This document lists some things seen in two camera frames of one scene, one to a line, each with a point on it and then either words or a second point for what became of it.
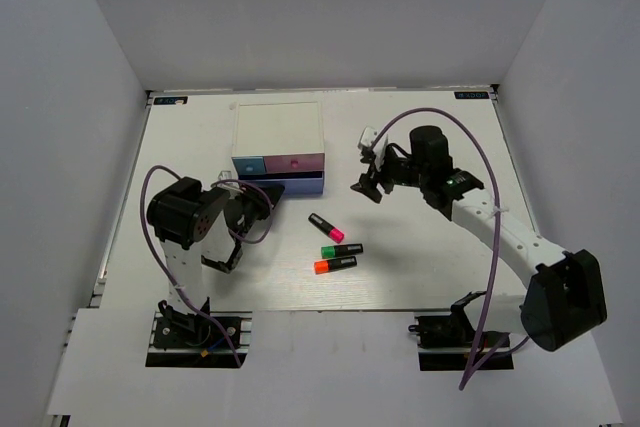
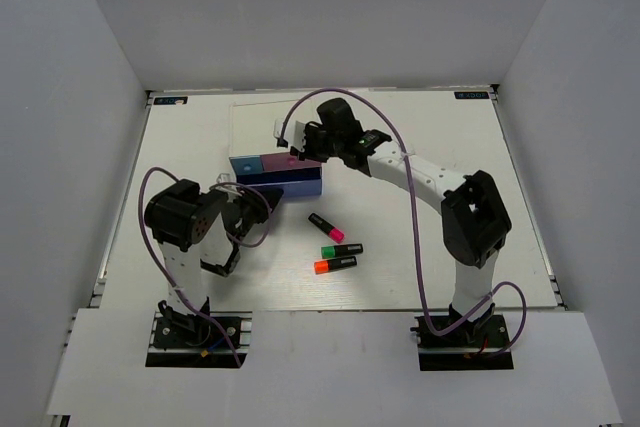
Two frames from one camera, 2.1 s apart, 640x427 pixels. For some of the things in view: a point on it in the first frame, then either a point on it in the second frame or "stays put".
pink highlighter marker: x=333 y=233 stays put
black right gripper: x=371 y=192 → x=310 y=131
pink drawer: x=295 y=163 stays put
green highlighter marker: x=341 y=250 stays put
